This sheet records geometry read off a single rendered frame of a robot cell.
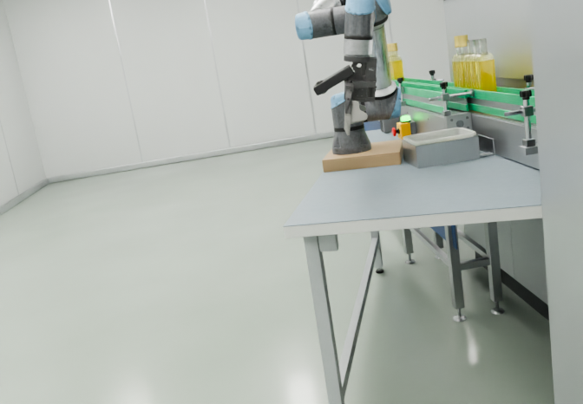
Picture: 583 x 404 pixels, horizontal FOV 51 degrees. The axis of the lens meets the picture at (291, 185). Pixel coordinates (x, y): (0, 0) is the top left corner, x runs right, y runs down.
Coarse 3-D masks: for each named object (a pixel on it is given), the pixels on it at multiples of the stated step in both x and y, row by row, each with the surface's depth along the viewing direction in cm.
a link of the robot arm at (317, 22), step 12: (324, 0) 187; (336, 0) 195; (312, 12) 166; (324, 12) 165; (300, 24) 166; (312, 24) 165; (324, 24) 165; (300, 36) 168; (312, 36) 168; (324, 36) 169
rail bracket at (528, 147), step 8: (520, 96) 160; (528, 96) 158; (528, 104) 160; (512, 112) 160; (520, 112) 160; (528, 112) 159; (528, 120) 160; (528, 128) 161; (528, 136) 161; (528, 144) 161; (536, 144) 163; (520, 152) 164; (528, 152) 161; (536, 152) 161
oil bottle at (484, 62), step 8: (480, 56) 217; (488, 56) 217; (480, 64) 217; (488, 64) 217; (480, 72) 218; (488, 72) 218; (480, 80) 219; (488, 80) 218; (480, 88) 221; (488, 88) 219
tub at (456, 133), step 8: (456, 128) 221; (464, 128) 217; (408, 136) 220; (416, 136) 221; (424, 136) 221; (432, 136) 221; (440, 136) 222; (448, 136) 222; (456, 136) 206; (464, 136) 206; (472, 136) 207; (416, 144) 206; (424, 144) 206
